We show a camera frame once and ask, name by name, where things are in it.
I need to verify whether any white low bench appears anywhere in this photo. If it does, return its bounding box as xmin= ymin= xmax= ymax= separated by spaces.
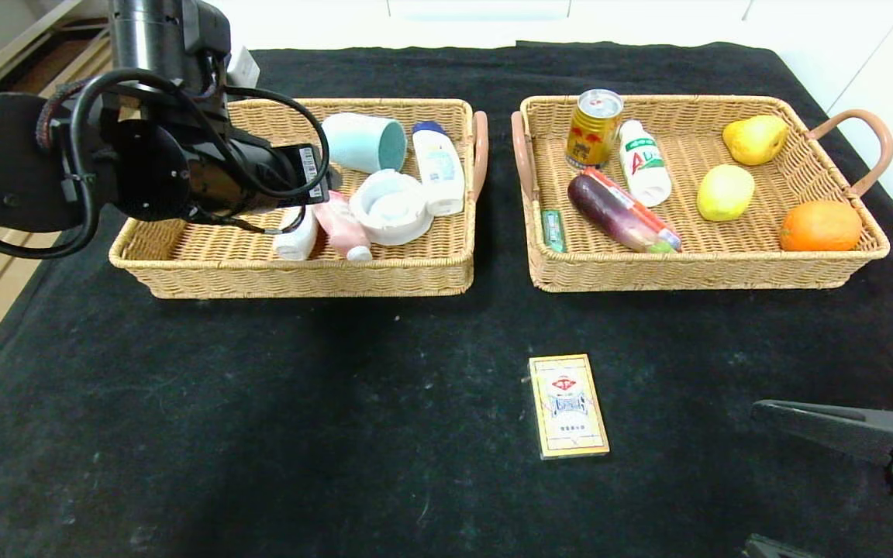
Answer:
xmin=210 ymin=0 xmax=773 ymax=51

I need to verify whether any yellow lemon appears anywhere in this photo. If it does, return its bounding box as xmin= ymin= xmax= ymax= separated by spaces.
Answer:
xmin=697 ymin=164 xmax=757 ymax=222

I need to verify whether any small green gum pack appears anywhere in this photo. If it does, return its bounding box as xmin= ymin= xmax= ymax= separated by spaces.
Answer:
xmin=542 ymin=209 xmax=566 ymax=255

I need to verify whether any gold drink can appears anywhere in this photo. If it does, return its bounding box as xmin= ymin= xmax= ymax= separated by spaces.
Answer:
xmin=566 ymin=88 xmax=624 ymax=171

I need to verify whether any white bottle black brush tip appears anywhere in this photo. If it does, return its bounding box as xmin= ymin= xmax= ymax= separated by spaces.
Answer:
xmin=272 ymin=205 xmax=319 ymax=261

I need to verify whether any yellow pear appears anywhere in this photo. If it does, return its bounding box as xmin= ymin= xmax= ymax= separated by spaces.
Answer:
xmin=722 ymin=115 xmax=788 ymax=167

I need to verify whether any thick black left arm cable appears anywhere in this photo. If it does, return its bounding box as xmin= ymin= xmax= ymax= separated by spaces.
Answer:
xmin=0 ymin=68 xmax=184 ymax=260

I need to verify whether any wicker basket holding teal cup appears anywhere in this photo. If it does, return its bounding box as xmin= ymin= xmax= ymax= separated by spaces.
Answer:
xmin=109 ymin=98 xmax=490 ymax=300

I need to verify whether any black tablecloth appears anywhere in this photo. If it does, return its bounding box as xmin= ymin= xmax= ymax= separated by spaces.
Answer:
xmin=0 ymin=43 xmax=893 ymax=558

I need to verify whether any orange sausage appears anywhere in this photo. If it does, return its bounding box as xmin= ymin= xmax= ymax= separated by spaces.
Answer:
xmin=582 ymin=167 xmax=683 ymax=250

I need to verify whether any pink tube white cap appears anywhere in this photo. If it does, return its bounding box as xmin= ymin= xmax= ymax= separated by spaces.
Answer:
xmin=313 ymin=190 xmax=374 ymax=263

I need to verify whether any white milk bottle green label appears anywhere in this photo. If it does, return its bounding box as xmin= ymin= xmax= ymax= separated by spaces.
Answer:
xmin=619 ymin=121 xmax=674 ymax=208

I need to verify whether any white round plastic plate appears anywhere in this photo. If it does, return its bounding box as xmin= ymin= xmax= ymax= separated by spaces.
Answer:
xmin=349 ymin=169 xmax=435 ymax=247

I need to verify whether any playing card box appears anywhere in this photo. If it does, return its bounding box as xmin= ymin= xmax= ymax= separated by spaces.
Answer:
xmin=528 ymin=354 xmax=611 ymax=460

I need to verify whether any purple eggplant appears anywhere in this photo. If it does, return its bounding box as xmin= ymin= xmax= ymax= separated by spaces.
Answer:
xmin=568 ymin=175 xmax=676 ymax=254

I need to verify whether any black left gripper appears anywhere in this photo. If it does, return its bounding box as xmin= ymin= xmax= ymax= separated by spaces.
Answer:
xmin=271 ymin=143 xmax=343 ymax=208

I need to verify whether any teal plastic cup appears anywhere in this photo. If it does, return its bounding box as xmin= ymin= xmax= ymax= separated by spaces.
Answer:
xmin=322 ymin=113 xmax=409 ymax=174

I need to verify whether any white lotion bottle blue cap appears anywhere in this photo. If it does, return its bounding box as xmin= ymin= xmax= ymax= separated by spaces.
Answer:
xmin=412 ymin=121 xmax=466 ymax=217

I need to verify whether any wicker basket holding fruit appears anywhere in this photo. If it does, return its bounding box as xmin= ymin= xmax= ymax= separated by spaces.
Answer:
xmin=512 ymin=95 xmax=893 ymax=294

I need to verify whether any grey metal shelf unit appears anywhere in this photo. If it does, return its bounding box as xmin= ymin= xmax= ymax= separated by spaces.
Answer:
xmin=0 ymin=0 xmax=118 ymax=98

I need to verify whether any orange fruit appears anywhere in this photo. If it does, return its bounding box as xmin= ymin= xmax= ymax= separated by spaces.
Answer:
xmin=779 ymin=199 xmax=864 ymax=253

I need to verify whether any black left camera cable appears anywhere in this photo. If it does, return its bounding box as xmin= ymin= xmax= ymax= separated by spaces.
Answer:
xmin=218 ymin=85 xmax=331 ymax=202

